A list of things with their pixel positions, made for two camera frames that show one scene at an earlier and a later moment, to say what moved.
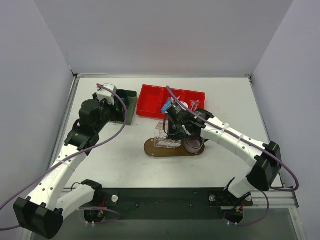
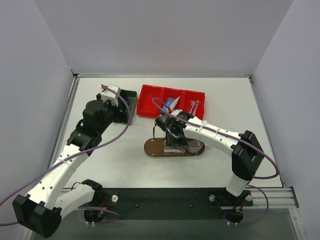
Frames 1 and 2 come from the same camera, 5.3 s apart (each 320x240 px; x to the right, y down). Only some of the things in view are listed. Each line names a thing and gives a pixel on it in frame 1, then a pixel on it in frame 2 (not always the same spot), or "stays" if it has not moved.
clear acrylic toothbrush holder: x=161 y=139 → x=172 y=150
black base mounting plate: x=170 y=203 stays
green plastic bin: x=132 y=95 stays
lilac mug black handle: x=195 y=145 stays
